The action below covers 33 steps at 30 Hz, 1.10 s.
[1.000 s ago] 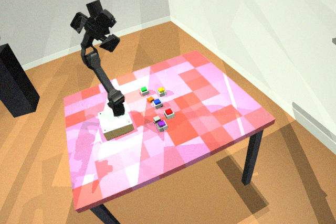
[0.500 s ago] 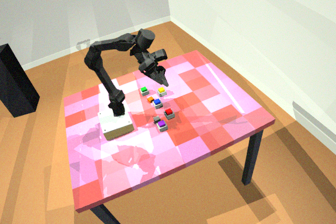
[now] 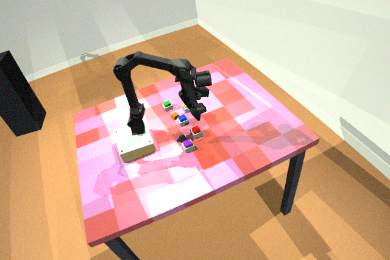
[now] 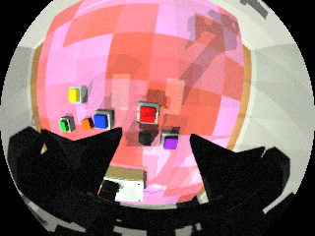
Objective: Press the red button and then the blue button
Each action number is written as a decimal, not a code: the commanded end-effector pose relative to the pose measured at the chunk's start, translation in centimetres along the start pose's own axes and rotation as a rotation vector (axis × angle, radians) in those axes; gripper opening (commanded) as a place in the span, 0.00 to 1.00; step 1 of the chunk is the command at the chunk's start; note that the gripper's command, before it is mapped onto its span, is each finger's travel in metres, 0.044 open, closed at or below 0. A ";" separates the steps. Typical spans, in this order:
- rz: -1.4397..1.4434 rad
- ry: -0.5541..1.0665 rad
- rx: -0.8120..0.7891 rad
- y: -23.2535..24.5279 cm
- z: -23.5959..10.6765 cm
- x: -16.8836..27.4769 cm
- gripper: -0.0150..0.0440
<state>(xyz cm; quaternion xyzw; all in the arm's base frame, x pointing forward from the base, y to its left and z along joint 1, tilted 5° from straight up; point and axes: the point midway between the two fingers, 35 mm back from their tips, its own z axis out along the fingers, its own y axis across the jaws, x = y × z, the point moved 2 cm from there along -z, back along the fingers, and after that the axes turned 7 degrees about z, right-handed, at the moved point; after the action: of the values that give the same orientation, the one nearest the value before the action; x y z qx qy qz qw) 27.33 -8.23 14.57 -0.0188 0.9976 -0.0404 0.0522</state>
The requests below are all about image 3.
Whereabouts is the green button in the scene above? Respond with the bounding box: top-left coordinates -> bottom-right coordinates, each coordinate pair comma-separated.
162,101 -> 173,112

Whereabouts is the yellow button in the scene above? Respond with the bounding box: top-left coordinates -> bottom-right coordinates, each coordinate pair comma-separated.
182,103 -> 190,113

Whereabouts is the purple button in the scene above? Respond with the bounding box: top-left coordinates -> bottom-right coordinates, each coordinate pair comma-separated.
182,139 -> 195,153

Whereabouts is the red button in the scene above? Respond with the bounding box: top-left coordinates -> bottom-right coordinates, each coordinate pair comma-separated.
190,126 -> 203,139

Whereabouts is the blue button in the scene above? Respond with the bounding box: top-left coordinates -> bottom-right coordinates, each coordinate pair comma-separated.
177,114 -> 189,127

